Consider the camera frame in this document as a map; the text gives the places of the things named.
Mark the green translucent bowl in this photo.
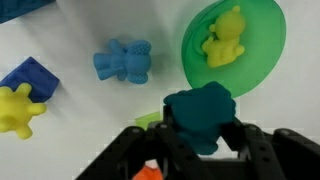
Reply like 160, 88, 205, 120
180, 0, 287, 99

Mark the dark blue cube block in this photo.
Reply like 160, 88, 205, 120
0, 0, 56, 25

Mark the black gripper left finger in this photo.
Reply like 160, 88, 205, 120
75, 105, 214, 180

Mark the yellow bear toy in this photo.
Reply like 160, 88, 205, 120
201, 5, 247, 69

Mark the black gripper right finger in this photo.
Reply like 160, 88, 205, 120
218, 116, 320, 180

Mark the teal green toy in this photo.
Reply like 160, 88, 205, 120
163, 80, 237, 156

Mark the blue elephant toy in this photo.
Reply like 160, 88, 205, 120
92, 38, 153, 85

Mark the light green toy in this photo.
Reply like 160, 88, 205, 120
134, 111, 164, 131

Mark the yellow spiky toy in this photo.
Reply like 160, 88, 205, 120
0, 82, 48, 140

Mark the blue perforated block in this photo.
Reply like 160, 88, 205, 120
0, 56, 61, 104

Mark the orange toy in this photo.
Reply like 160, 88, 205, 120
132, 159, 164, 180

